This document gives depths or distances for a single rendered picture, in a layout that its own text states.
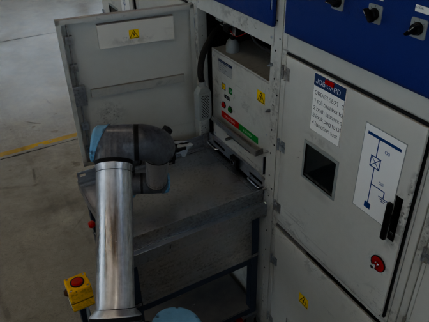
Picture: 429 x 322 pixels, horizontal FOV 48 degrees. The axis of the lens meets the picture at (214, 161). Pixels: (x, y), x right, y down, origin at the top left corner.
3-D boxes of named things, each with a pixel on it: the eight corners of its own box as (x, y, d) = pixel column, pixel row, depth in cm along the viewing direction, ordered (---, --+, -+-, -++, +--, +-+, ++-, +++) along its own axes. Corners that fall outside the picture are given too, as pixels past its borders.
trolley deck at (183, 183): (124, 271, 191) (122, 260, 187) (79, 190, 236) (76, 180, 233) (266, 214, 218) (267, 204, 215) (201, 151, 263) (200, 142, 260)
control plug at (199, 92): (199, 122, 237) (198, 89, 227) (195, 117, 241) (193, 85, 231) (213, 117, 240) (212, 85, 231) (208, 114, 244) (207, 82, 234)
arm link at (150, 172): (176, 117, 150) (168, 172, 215) (135, 118, 148) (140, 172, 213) (177, 153, 147) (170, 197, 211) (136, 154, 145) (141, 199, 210)
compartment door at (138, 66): (82, 160, 250) (52, 16, 209) (197, 136, 268) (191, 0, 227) (83, 167, 244) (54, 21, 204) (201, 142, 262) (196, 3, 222)
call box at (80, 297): (73, 313, 173) (68, 294, 167) (67, 298, 179) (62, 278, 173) (96, 304, 176) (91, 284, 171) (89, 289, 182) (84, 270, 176)
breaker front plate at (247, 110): (265, 183, 218) (269, 85, 192) (212, 137, 253) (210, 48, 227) (267, 182, 218) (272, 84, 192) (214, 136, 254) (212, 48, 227)
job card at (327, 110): (338, 148, 156) (346, 88, 145) (308, 128, 167) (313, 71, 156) (339, 147, 157) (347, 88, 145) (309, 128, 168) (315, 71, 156)
